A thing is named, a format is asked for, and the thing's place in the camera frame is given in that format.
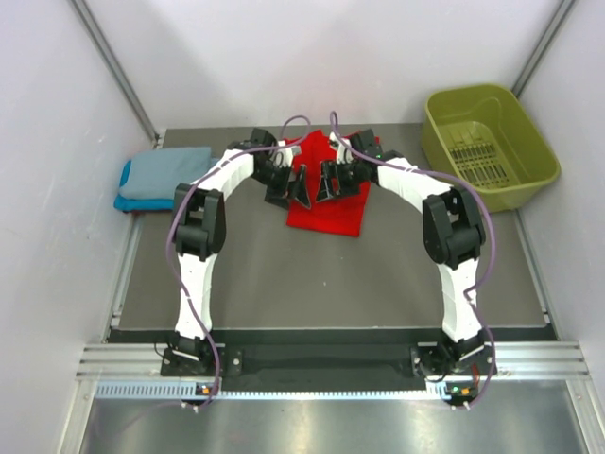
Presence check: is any white slotted cable duct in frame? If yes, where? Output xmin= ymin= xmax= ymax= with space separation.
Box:
xmin=95 ymin=380 xmax=478 ymax=400

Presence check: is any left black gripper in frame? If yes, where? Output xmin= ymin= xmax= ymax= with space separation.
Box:
xmin=251 ymin=163 xmax=309 ymax=210

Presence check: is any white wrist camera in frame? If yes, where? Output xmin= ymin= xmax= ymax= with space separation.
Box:
xmin=271 ymin=145 xmax=302 ymax=168
xmin=328 ymin=132 xmax=354 ymax=165

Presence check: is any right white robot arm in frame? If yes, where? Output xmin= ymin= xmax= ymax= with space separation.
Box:
xmin=316 ymin=130 xmax=486 ymax=376

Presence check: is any green plastic basket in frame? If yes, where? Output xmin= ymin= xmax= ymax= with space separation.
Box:
xmin=422 ymin=84 xmax=561 ymax=213

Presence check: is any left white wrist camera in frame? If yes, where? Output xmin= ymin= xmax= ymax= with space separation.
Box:
xmin=271 ymin=145 xmax=302 ymax=168

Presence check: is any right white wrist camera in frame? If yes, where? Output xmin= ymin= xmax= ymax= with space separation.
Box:
xmin=328 ymin=132 xmax=354 ymax=165

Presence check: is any bright blue folded t shirt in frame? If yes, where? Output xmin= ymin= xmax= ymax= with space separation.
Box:
xmin=113 ymin=160 xmax=173 ymax=214

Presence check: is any grey-blue folded t shirt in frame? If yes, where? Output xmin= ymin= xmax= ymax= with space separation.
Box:
xmin=118 ymin=147 xmax=213 ymax=200

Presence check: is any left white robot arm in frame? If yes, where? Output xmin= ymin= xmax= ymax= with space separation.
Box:
xmin=165 ymin=128 xmax=311 ymax=375

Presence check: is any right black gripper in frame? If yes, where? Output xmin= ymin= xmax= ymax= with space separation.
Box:
xmin=316 ymin=160 xmax=364 ymax=204

